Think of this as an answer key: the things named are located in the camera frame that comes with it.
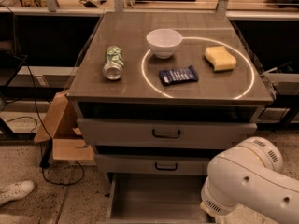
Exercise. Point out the grey bottom drawer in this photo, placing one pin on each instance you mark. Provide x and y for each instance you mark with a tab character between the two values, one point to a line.
156	199

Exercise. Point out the grey drawer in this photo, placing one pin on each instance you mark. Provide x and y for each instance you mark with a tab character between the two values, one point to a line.
156	199
166	134
154	160

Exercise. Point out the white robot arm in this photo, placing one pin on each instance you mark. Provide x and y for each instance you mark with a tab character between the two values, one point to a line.
250	174

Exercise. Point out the grey drawer cabinet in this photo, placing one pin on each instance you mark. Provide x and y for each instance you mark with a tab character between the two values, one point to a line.
235	96

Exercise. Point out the grey top drawer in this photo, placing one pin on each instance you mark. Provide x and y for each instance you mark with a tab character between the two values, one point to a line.
166	134

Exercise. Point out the grey middle drawer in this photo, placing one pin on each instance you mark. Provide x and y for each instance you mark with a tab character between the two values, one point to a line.
154	160

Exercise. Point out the dark blue snack packet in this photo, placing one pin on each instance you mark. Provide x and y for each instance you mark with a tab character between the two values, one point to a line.
178	75

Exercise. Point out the green soda can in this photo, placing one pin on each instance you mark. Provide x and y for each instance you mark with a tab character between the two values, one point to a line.
114	63

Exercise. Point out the white ceramic bowl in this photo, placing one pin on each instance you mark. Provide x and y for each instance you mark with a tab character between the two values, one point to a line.
163	43

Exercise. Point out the yellow sponge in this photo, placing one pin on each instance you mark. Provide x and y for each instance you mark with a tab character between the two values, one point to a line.
220	58

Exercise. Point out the brown cardboard box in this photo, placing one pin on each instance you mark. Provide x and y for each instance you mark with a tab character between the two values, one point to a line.
60	133

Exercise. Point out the white sneaker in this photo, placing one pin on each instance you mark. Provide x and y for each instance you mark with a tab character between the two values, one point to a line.
16	191

